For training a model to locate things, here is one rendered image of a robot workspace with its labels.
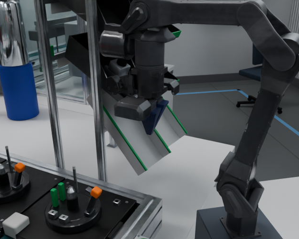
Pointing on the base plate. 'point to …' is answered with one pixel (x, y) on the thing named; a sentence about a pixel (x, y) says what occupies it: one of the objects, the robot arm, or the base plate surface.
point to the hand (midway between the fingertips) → (149, 119)
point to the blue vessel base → (19, 92)
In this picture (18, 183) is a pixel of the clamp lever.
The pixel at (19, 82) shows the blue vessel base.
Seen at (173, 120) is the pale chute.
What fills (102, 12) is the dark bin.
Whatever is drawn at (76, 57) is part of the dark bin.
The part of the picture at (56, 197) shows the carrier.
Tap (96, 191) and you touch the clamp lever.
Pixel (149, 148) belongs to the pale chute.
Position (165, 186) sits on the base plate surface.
